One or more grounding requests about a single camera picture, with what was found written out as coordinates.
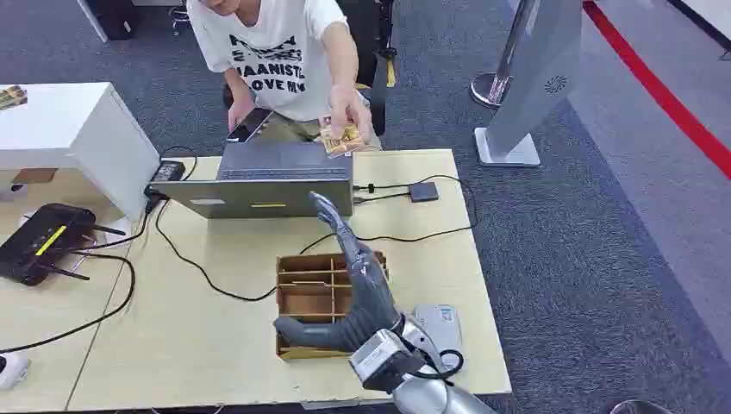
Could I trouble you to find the pale grey flat device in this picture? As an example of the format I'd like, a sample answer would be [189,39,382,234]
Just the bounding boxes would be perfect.
[413,304,465,373]

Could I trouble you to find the brown cardboard box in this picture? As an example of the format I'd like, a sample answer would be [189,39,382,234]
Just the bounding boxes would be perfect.
[10,166,60,185]

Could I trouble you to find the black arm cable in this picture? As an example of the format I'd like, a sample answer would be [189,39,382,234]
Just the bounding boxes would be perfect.
[398,334,465,382]

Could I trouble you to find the person's left hand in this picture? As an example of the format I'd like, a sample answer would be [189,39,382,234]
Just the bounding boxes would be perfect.
[328,85,374,141]

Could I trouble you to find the printed cards on cabinet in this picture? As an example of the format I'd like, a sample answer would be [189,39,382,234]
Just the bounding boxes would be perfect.
[0,85,29,111]

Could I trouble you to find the short black hub cable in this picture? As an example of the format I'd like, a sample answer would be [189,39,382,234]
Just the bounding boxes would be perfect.
[352,182,414,205]

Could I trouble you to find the grey laptop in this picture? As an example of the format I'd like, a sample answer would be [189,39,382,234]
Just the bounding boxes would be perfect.
[149,141,355,221]

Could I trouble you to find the black power adapter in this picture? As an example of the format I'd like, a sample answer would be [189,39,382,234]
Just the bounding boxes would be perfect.
[148,160,187,185]

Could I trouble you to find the chrome stanchion post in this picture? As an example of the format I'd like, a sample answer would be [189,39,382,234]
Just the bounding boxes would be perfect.
[470,0,541,110]

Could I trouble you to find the person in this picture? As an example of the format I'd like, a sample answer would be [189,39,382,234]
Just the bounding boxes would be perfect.
[186,0,384,154]

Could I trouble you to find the red floor tape strip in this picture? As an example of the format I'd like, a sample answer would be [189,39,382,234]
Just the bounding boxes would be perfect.
[581,0,731,182]

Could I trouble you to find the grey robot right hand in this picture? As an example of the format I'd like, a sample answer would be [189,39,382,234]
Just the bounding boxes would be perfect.
[272,191,403,353]

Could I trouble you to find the grey tape roll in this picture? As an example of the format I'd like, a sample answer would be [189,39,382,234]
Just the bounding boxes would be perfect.
[0,184,31,204]

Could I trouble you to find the black router cable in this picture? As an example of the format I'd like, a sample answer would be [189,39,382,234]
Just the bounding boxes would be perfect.
[0,251,137,355]

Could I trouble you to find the black router with antennas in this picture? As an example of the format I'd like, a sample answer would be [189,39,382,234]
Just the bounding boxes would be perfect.
[0,203,128,287]

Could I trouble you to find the round grey metal base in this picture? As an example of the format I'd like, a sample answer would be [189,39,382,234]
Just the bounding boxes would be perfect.
[609,398,676,414]

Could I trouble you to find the black adapter cord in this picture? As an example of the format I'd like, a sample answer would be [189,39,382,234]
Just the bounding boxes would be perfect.
[159,145,199,182]

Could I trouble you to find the black computer tower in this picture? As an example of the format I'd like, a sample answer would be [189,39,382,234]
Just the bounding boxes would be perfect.
[92,0,140,41]

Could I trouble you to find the person's right hand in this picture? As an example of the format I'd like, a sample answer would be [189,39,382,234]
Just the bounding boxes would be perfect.
[226,93,258,133]

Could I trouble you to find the long black cable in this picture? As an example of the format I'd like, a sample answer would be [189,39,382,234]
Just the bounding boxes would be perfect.
[153,173,479,303]

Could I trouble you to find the grey standing panel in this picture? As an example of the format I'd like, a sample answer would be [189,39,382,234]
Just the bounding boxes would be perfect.
[473,0,584,168]

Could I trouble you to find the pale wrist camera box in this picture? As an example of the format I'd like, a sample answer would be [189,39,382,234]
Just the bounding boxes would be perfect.
[348,329,428,395]

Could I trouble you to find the wooden card box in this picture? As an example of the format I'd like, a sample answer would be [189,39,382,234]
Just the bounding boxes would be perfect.
[275,250,390,361]

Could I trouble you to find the white cabinet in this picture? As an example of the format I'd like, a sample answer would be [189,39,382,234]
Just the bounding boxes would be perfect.
[0,82,163,223]

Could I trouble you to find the black smartphone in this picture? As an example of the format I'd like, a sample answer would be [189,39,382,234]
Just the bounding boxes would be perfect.
[226,107,275,144]

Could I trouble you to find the small black hub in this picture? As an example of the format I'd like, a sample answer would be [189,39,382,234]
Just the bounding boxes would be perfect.
[408,180,440,204]

